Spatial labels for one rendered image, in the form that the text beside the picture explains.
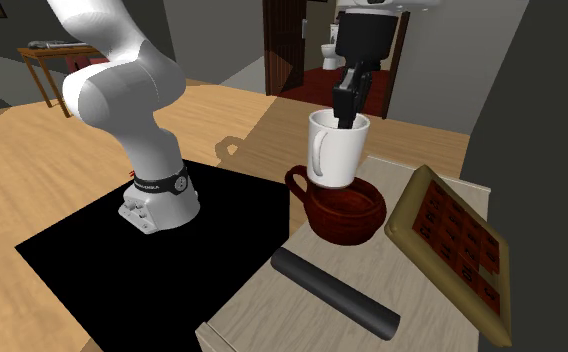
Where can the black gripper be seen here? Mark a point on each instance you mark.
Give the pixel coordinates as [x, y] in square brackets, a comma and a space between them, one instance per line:
[366, 38]

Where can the white mug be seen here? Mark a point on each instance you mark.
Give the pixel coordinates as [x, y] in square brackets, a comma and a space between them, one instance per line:
[338, 152]

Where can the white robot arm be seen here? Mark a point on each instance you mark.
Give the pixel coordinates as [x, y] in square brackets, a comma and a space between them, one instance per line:
[128, 97]

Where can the white toilet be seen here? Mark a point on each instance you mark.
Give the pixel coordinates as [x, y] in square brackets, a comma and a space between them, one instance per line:
[332, 51]

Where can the dark brown door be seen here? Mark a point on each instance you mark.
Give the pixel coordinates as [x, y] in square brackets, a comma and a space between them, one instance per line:
[284, 46]

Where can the dark red clay pot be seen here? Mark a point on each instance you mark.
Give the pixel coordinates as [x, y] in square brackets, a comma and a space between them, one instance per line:
[343, 220]

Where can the tan framed number tile puzzle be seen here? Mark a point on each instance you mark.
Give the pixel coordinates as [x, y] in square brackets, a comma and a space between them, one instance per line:
[459, 235]

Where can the dark grey cylinder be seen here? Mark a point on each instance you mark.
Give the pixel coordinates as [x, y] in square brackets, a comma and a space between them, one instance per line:
[334, 293]

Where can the red chair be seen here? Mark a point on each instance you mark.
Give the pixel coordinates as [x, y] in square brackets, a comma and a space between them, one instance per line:
[83, 62]

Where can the black robot stand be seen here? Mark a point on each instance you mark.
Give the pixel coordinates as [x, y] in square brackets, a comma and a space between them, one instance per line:
[142, 285]

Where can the wooden side table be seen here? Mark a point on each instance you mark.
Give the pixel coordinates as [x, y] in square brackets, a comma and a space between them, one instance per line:
[45, 51]

